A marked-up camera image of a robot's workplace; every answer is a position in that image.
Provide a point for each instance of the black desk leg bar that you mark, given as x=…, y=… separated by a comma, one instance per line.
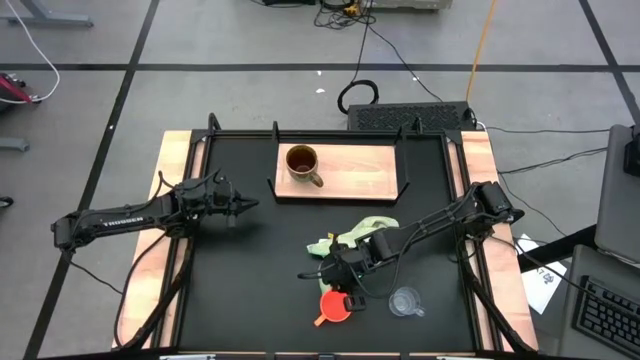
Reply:
x=555, y=250

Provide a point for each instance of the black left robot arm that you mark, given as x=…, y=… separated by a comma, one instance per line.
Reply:
x=120, y=222

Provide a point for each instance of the black box device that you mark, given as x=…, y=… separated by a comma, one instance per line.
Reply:
x=632, y=152

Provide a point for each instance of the red wheeled cart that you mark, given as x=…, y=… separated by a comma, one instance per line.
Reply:
x=10, y=89

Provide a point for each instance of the black metal shelf frame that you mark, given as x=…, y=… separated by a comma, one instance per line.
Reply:
x=403, y=165

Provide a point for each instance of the orange plastic mug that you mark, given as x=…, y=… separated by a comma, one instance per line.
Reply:
x=332, y=307

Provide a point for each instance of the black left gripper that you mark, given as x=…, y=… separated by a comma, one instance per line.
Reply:
x=222, y=200

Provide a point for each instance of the white paper sheet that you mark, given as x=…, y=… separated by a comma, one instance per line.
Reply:
x=542, y=287

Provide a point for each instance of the pale green-edged microfiber cloth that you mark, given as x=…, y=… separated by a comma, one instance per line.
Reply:
x=370, y=224

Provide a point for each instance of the clear plastic measuring cup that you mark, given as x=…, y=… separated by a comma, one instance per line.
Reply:
x=404, y=301

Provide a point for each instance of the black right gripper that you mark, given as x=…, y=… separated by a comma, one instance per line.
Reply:
x=345, y=267

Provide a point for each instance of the gray desk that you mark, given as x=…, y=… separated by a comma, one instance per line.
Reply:
x=580, y=260

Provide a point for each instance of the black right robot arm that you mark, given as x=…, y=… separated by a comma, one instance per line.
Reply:
x=430, y=225

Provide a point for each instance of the black computer keyboard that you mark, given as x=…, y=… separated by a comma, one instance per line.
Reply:
x=607, y=315

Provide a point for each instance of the gray desk foot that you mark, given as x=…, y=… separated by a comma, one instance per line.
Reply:
x=50, y=20
x=12, y=144

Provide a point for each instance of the black perforated computer case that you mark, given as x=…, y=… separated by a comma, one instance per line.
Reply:
x=410, y=117

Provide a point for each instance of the gray metal box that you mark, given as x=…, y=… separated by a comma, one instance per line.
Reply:
x=410, y=4

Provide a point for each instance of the black caster wheel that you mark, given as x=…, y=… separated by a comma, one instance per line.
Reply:
x=6, y=202

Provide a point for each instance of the wooden cutting board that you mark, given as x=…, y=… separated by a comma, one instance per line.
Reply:
x=360, y=172

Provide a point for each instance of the green blue glazed ceramic mug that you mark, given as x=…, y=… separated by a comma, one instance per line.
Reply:
x=301, y=160

